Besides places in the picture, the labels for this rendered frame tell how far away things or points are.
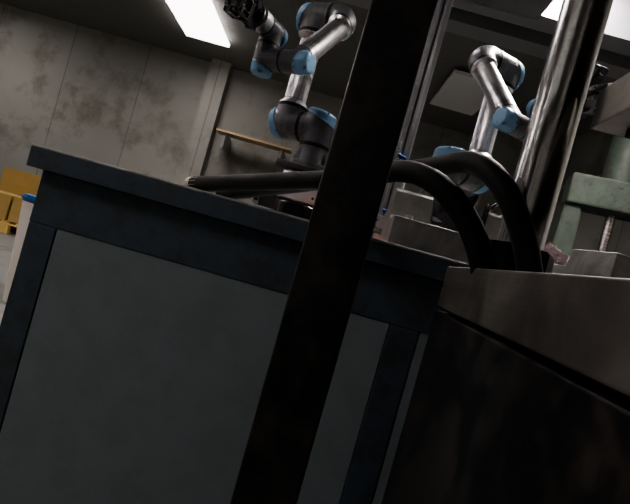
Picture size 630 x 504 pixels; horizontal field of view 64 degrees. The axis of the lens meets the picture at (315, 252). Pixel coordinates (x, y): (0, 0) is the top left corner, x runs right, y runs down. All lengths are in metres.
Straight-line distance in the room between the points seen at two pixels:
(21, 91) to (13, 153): 0.99
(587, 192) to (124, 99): 6.78
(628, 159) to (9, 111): 8.46
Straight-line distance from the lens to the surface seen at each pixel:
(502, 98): 1.87
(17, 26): 9.93
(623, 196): 4.75
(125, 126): 8.75
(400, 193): 1.09
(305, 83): 2.03
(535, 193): 0.70
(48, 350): 0.99
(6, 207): 6.82
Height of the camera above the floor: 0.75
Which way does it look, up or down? level
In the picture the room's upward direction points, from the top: 16 degrees clockwise
